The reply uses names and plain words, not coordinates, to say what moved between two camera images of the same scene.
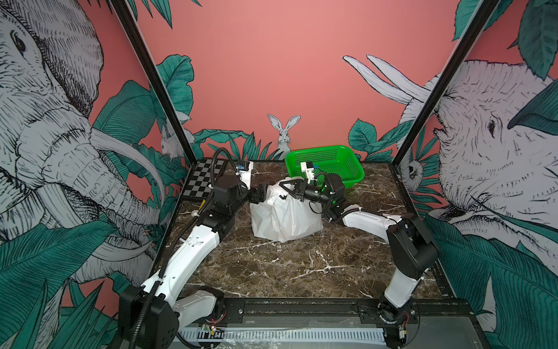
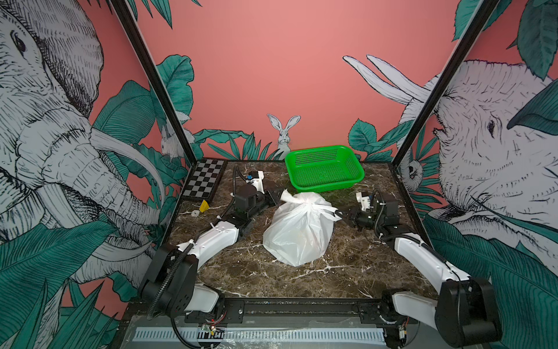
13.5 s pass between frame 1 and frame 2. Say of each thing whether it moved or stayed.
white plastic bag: moved
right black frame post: stayed
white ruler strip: stayed
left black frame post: stayed
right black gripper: moved
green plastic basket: stayed
